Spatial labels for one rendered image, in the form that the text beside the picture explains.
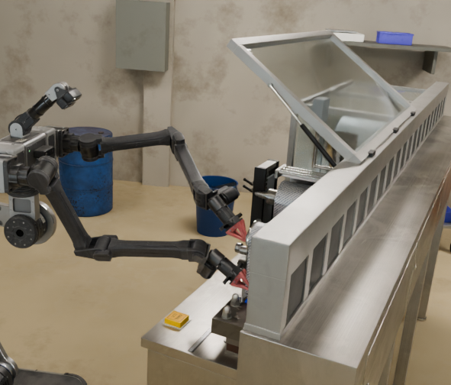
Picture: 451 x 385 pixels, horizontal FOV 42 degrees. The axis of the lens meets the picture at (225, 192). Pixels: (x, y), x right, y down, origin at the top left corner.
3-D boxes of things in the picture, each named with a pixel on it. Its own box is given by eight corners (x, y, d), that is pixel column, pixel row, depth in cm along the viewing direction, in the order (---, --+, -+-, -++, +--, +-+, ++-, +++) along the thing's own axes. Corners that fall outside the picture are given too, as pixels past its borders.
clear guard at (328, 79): (330, 36, 274) (330, 35, 274) (408, 108, 267) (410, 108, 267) (236, 47, 184) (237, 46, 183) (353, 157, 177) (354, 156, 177)
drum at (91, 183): (120, 202, 607) (120, 127, 582) (103, 220, 558) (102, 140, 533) (72, 197, 613) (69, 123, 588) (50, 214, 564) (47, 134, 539)
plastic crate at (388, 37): (408, 43, 575) (410, 32, 572) (412, 45, 554) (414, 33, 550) (375, 41, 578) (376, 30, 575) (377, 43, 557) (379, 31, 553)
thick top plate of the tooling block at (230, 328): (230, 312, 221) (230, 298, 219) (333, 344, 205) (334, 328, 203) (211, 332, 207) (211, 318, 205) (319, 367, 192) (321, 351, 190)
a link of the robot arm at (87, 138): (179, 140, 269) (178, 121, 263) (185, 156, 258) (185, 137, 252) (81, 153, 259) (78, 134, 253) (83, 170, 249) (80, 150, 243)
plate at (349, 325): (419, 156, 400) (426, 112, 391) (462, 163, 390) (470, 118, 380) (222, 443, 133) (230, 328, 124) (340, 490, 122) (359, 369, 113)
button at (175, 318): (173, 315, 230) (173, 309, 229) (188, 320, 227) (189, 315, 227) (164, 323, 224) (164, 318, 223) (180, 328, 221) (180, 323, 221)
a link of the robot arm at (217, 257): (208, 250, 219) (216, 244, 223) (201, 262, 223) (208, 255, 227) (222, 263, 217) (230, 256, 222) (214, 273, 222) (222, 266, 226)
